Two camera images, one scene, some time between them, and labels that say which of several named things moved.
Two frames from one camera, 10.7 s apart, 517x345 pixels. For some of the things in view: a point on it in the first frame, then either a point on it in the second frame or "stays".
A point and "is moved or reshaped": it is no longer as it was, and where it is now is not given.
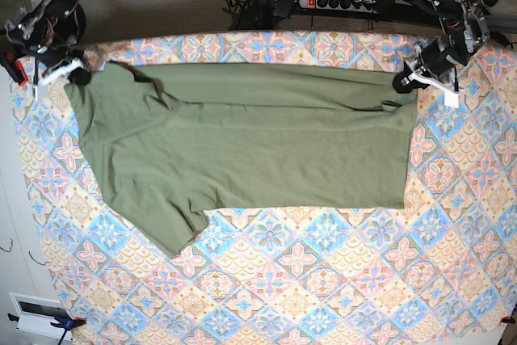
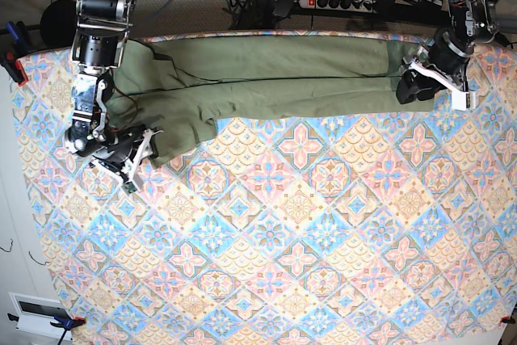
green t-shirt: [170, 140] is moved or reshaped
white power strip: [336, 3] stays
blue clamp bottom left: [65, 324] stays
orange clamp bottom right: [506, 319] stays
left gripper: [57, 67] to [124, 153]
